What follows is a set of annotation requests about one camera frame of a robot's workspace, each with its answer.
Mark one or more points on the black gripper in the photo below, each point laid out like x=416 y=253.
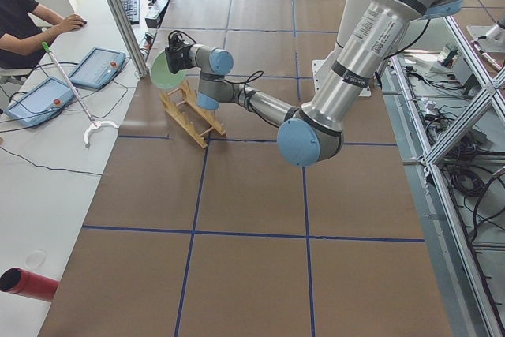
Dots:
x=176 y=60

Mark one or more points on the light green plate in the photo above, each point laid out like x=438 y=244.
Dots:
x=162 y=77

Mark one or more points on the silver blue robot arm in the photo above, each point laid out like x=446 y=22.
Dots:
x=312 y=132

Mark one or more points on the wooden plate rack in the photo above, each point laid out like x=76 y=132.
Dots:
x=181 y=104

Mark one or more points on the person's right hand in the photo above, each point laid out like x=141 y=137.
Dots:
x=71 y=23

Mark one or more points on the black keyboard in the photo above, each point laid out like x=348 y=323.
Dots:
x=132 y=10

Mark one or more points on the blue teach pendant far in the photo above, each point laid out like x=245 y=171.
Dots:
x=97 y=68

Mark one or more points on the blue teach pendant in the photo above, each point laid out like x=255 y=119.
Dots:
x=97 y=68
x=40 y=104

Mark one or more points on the white reacher grabber stick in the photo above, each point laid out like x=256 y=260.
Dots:
x=95 y=124

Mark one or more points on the blue teach pendant near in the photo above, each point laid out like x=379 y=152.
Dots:
x=40 y=104

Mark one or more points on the seated person in black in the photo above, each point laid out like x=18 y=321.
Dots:
x=25 y=24

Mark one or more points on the red cylinder tube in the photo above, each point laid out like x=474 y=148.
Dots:
x=28 y=284

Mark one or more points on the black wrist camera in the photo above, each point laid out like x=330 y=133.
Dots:
x=176 y=40

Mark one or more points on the aluminium frame post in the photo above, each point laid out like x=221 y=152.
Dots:
x=128 y=37

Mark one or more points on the aluminium frame rail right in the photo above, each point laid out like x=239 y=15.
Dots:
x=488 y=97

